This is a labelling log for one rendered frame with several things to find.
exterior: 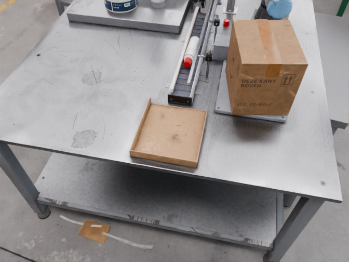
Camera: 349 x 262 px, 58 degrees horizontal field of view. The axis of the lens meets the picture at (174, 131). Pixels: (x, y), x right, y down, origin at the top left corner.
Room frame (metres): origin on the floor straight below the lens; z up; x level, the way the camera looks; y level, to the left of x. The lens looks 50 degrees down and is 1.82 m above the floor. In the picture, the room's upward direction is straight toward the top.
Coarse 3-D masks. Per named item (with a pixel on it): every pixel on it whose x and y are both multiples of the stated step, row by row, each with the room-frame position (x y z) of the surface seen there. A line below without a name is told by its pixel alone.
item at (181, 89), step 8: (200, 16) 1.66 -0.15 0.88; (208, 16) 1.66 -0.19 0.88; (200, 24) 1.57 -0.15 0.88; (192, 32) 1.50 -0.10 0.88; (200, 32) 1.50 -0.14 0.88; (200, 48) 1.35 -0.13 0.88; (184, 72) 1.16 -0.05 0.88; (184, 80) 1.11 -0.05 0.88; (192, 80) 1.11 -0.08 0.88; (176, 88) 1.05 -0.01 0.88; (184, 88) 1.05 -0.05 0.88; (184, 96) 1.00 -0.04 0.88
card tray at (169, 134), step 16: (144, 112) 0.91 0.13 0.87; (160, 112) 0.95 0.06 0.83; (176, 112) 0.95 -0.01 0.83; (192, 112) 0.95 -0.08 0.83; (144, 128) 0.85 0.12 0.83; (160, 128) 0.85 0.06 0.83; (176, 128) 0.85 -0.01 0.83; (192, 128) 0.85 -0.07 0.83; (144, 144) 0.77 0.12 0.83; (160, 144) 0.77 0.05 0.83; (176, 144) 0.77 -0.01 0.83; (192, 144) 0.77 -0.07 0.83; (160, 160) 0.69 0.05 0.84; (176, 160) 0.68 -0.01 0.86; (192, 160) 0.69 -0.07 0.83
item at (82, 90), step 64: (256, 0) 1.95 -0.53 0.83; (64, 64) 1.29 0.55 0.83; (128, 64) 1.29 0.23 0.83; (320, 64) 1.29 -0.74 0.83; (0, 128) 0.86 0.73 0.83; (64, 128) 0.86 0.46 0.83; (128, 128) 0.86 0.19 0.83; (256, 128) 0.86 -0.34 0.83; (320, 128) 0.86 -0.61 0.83; (320, 192) 0.56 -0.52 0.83
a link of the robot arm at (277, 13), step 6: (270, 0) 1.47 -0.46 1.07; (276, 0) 1.43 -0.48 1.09; (282, 0) 1.43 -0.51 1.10; (288, 0) 1.43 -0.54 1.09; (270, 6) 1.44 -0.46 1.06; (276, 6) 1.43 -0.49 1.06; (282, 6) 1.43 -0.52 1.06; (288, 6) 1.43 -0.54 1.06; (270, 12) 1.44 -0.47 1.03; (276, 12) 1.43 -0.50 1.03; (282, 12) 1.43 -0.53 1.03; (288, 12) 1.43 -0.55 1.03; (276, 18) 1.44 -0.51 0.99
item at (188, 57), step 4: (192, 36) 1.39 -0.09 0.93; (196, 36) 1.38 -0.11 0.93; (192, 40) 1.35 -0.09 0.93; (196, 40) 1.35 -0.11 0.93; (192, 44) 1.31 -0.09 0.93; (196, 44) 1.32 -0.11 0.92; (188, 48) 1.28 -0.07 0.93; (192, 48) 1.28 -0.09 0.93; (188, 52) 1.25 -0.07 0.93; (192, 52) 1.25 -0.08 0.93; (184, 56) 1.23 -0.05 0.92; (188, 56) 1.22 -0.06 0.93; (192, 56) 1.22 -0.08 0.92; (184, 60) 1.23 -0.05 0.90; (188, 60) 1.20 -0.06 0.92; (192, 60) 1.22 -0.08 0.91; (184, 64) 1.19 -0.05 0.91; (188, 64) 1.18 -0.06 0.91
